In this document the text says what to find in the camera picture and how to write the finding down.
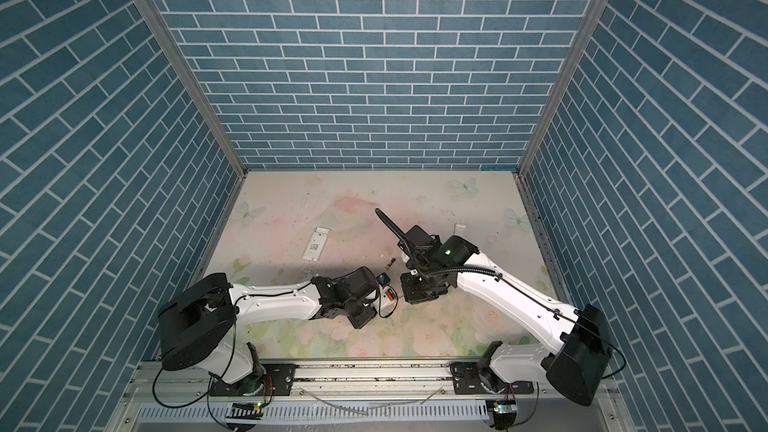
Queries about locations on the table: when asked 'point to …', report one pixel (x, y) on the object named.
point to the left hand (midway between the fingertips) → (370, 310)
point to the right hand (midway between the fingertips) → (404, 294)
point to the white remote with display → (387, 300)
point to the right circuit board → (502, 407)
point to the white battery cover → (460, 230)
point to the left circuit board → (246, 410)
